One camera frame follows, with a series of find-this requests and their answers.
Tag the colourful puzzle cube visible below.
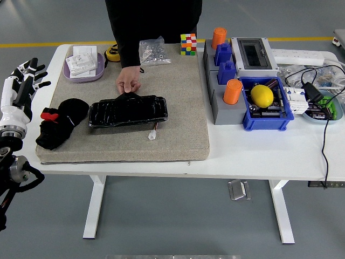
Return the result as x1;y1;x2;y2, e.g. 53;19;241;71
180;33;197;57

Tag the light blue dish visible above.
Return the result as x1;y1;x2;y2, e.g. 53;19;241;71
301;90;344;125

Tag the grey distribution box clear lid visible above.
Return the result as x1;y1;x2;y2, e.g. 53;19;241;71
230;37;279;78

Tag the white connector plug with wires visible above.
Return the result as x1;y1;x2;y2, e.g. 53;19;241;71
148;122;162;140

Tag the purple oval tray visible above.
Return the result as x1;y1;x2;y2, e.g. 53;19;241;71
63;52;106;83

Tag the white table leg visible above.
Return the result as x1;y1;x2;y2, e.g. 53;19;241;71
82;175;107;240
268;180;295;245

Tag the person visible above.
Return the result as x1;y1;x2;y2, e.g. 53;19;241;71
104;0;203;69

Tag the grey-brown mat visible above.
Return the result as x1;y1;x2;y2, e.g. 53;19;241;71
36;43;211;164

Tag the clear bag of small parts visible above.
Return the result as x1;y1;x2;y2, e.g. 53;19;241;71
277;64;345;90

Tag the white socket module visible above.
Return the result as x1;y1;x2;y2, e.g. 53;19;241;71
65;52;98;79

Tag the black power cable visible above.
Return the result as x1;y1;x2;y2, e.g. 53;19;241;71
284;66;333;189

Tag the white cart corner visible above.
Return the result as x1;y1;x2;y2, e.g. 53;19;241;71
332;29;345;50

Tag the person's right hand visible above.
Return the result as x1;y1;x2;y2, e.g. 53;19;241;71
115;65;142;94

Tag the white flat switch plate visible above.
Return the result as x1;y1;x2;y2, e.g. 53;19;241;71
73;45;98;60

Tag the green plastic part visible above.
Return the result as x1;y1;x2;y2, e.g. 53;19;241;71
316;96;339;121

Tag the white thick cable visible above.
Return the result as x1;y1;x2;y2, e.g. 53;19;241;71
323;58;345;94

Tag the yellow tape measure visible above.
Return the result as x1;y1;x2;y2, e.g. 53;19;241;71
104;44;121;63

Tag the dark circuit board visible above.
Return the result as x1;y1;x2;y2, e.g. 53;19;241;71
249;104;286;118

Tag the black power adapter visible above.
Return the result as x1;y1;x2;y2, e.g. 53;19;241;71
301;82;325;103

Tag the white circuit breaker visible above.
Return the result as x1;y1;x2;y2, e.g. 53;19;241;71
282;86;309;115

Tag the blue block peg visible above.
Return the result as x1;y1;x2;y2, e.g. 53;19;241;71
217;60;238;86
214;42;233;67

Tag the blue plastic bin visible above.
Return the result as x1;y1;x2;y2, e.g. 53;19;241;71
238;76;295;132

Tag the white power strip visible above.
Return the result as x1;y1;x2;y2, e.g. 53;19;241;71
271;48;326;67

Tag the clear bag of screws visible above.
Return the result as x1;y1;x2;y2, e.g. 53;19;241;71
139;36;172;67

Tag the silver metal floor plate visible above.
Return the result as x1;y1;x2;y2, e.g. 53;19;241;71
227;179;252;201

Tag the yellow lemon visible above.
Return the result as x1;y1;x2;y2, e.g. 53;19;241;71
250;84;275;108

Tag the orange cylinder peg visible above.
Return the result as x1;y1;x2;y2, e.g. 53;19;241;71
223;79;243;105
211;27;227;50

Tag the black table control box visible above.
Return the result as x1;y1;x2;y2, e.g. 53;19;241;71
308;180;345;188

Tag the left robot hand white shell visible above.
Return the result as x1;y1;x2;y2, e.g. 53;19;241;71
0;57;52;128

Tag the black rag with red patch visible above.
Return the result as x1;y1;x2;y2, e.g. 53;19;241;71
35;98;90;151

